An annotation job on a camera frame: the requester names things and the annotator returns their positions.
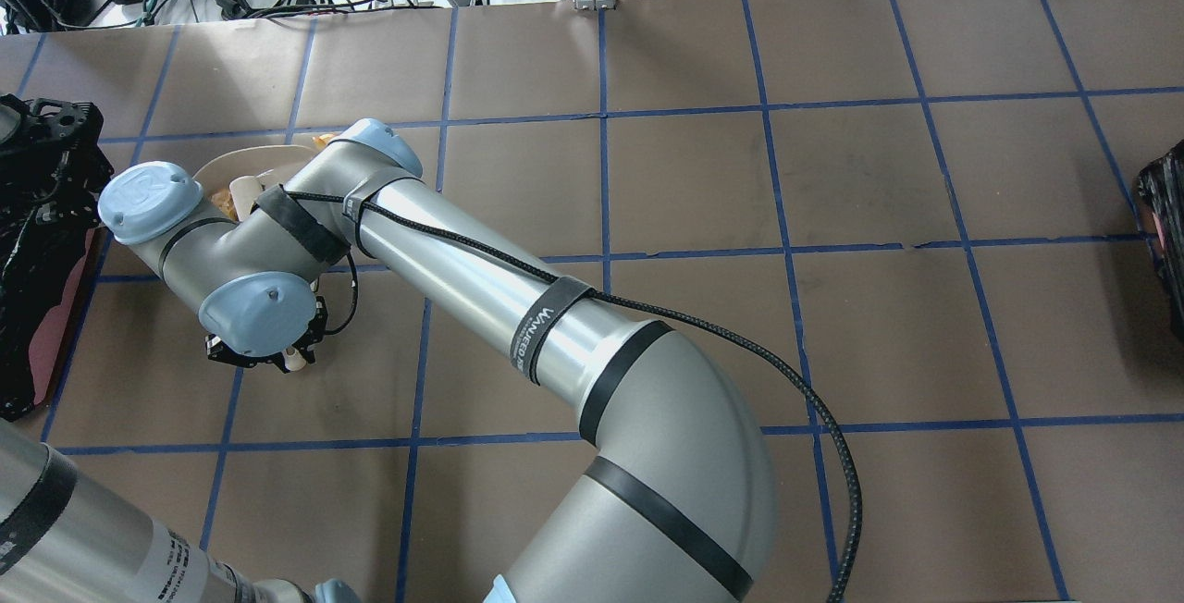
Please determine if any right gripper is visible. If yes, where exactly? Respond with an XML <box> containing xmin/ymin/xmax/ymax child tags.
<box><xmin>204</xmin><ymin>296</ymin><xmax>328</xmax><ymax>373</ymax></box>

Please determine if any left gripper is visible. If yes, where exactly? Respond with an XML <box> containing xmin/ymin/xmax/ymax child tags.
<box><xmin>1</xmin><ymin>94</ymin><xmax>114</xmax><ymax>235</ymax></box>

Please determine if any orange peel trash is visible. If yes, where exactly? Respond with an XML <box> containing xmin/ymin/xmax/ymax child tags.
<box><xmin>210</xmin><ymin>190</ymin><xmax>240</xmax><ymax>222</ymax></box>

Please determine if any beige plastic dustpan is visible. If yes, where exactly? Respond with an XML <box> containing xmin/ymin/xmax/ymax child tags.
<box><xmin>191</xmin><ymin>145</ymin><xmax>315</xmax><ymax>222</ymax></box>

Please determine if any beige hand brush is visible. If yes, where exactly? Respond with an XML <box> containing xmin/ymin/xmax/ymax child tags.
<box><xmin>229</xmin><ymin>177</ymin><xmax>264</xmax><ymax>222</ymax></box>

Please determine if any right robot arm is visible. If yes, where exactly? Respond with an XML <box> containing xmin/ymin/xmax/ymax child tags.
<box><xmin>98</xmin><ymin>118</ymin><xmax>862</xmax><ymax>602</ymax></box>

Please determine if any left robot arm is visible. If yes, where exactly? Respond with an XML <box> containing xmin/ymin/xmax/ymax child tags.
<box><xmin>4</xmin><ymin>94</ymin><xmax>358</xmax><ymax>602</ymax></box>

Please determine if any black lined bin left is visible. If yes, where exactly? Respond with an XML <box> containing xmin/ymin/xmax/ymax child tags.
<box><xmin>0</xmin><ymin>94</ymin><xmax>105</xmax><ymax>424</ymax></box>

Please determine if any black lined bin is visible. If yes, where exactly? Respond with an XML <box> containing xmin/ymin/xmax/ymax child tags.
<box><xmin>1133</xmin><ymin>142</ymin><xmax>1183</xmax><ymax>340</ymax></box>
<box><xmin>0</xmin><ymin>94</ymin><xmax>105</xmax><ymax>424</ymax></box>

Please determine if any black lined bin right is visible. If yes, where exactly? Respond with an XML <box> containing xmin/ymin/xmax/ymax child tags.
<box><xmin>1133</xmin><ymin>142</ymin><xmax>1183</xmax><ymax>340</ymax></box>

